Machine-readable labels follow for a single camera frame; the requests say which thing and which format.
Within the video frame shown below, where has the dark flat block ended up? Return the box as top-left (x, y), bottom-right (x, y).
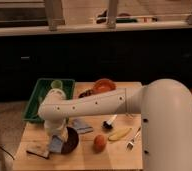
top-left (26, 146), bottom-right (49, 159)

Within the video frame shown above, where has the orange ball fruit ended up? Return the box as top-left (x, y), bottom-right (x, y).
top-left (93, 135), bottom-right (107, 152)

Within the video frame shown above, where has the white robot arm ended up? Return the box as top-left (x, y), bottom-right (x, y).
top-left (38, 79), bottom-right (192, 171)

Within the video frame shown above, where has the black brush white handle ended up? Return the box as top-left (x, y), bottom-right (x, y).
top-left (103, 115), bottom-right (117, 130)

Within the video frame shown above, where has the silver fork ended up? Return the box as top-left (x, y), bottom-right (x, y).
top-left (127, 127), bottom-right (141, 150)

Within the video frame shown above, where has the yellow banana slice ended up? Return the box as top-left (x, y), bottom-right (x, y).
top-left (108, 128), bottom-right (131, 141)

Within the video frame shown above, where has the white railing frame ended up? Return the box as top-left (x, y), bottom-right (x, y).
top-left (0, 0), bottom-right (192, 35)

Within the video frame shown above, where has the dark purple bowl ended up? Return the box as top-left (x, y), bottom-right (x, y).
top-left (61, 127), bottom-right (79, 154)

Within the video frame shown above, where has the green plastic tray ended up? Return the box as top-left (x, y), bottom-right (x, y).
top-left (23, 78), bottom-right (75, 123)

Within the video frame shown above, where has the blue grey cloth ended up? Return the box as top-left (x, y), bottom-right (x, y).
top-left (72, 118), bottom-right (93, 134)

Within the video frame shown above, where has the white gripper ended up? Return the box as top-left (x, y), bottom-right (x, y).
top-left (44, 119), bottom-right (68, 142)

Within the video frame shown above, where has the orange bowl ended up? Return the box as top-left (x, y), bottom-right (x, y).
top-left (92, 78), bottom-right (116, 94)

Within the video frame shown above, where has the dark red object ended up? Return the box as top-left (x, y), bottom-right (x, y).
top-left (78, 89), bottom-right (94, 98)

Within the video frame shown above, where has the green cup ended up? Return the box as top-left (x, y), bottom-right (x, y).
top-left (51, 80), bottom-right (63, 89)

